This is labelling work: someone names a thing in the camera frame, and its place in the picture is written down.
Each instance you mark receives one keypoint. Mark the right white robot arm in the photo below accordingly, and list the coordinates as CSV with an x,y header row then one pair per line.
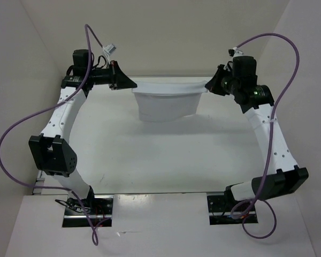
x,y
282,175

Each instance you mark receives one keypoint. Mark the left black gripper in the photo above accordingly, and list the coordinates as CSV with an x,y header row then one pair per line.
x,y
118,80

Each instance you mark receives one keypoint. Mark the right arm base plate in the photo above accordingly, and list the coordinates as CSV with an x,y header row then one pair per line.
x,y
219,208

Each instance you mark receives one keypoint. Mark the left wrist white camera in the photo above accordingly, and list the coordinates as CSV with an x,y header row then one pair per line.
x,y
108,50

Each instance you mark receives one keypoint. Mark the wrist white camera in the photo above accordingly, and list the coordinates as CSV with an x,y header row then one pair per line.
x,y
235,52
108,50

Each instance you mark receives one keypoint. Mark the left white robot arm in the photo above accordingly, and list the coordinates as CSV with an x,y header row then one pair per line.
x,y
79,189

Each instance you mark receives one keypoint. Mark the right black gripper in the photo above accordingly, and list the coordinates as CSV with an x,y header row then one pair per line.
x,y
213,84

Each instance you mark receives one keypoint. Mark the white skirt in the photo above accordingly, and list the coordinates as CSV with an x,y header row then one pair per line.
x,y
167,101

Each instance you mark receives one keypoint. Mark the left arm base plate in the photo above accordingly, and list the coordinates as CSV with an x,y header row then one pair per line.
x,y
100,214

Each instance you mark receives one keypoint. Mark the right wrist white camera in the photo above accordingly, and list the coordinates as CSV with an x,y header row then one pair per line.
x,y
235,52

